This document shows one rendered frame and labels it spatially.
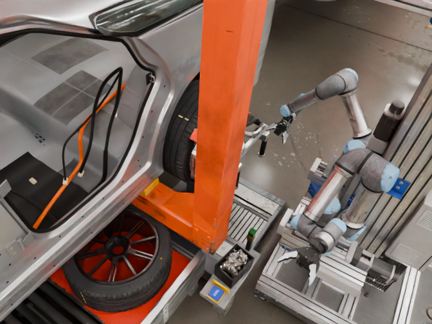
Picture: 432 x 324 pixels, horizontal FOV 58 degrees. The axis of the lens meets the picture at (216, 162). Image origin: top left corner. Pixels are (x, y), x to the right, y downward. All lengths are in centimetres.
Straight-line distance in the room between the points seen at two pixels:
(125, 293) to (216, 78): 136
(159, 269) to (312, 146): 213
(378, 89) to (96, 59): 329
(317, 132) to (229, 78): 271
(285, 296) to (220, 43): 178
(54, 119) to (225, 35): 146
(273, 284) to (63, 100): 178
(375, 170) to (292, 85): 298
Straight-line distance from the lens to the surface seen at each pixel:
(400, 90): 508
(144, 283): 234
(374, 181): 178
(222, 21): 135
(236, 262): 233
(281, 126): 267
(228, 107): 151
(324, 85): 237
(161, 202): 241
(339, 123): 427
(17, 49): 316
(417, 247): 228
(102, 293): 235
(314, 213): 182
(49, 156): 262
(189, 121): 226
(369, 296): 289
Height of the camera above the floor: 261
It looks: 47 degrees down
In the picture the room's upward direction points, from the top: 6 degrees clockwise
